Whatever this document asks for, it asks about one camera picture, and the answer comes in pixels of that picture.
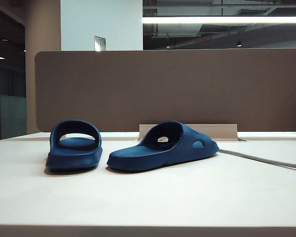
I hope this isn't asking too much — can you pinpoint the blue rubber slide slipper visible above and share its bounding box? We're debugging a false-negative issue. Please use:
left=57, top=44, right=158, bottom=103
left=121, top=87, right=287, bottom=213
left=44, top=119, right=104, bottom=173
left=106, top=120, right=220, bottom=173

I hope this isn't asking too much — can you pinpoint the brown desk partition panel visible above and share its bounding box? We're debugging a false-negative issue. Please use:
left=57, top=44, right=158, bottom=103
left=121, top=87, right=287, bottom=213
left=34, top=48, right=296, bottom=133

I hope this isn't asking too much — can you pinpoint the white ceiling light strip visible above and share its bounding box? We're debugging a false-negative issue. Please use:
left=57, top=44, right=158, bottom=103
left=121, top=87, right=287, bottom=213
left=142, top=16, right=296, bottom=25

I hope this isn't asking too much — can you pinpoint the interior glass window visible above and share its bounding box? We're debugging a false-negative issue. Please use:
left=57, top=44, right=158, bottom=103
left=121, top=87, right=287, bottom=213
left=142, top=0, right=296, bottom=50

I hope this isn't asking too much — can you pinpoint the beige cable tray box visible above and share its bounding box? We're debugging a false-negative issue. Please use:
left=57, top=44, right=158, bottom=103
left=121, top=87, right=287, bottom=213
left=139, top=123, right=238, bottom=142

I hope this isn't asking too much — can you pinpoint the silver metal wall plate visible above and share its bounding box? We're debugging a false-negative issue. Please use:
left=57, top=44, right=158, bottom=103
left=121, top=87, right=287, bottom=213
left=94, top=35, right=107, bottom=52

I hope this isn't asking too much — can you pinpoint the white power cable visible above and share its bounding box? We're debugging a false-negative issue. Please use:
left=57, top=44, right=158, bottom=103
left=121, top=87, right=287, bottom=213
left=218, top=147, right=296, bottom=171

